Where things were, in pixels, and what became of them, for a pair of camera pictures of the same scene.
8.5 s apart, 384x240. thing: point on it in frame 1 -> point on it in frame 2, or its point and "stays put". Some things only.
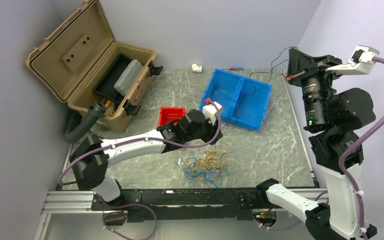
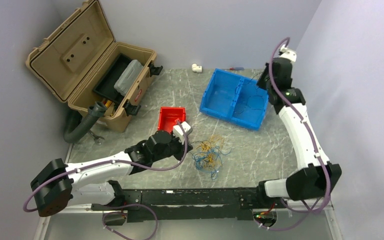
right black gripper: x=301 y=65 -> x=260 y=83
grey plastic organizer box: x=128 y=76 stays put
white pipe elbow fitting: x=196 y=68 stays put
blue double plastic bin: x=243 y=100 stays put
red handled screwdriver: x=236 y=68 stays put
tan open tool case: x=80 y=62 stays put
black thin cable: x=261 y=88 -> x=249 y=82
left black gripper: x=213 y=130 -> x=181 y=153
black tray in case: x=104 y=87 stays put
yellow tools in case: x=107 y=104 stays put
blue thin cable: x=192 y=171 -> x=209 y=160
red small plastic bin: x=168 y=114 stays put
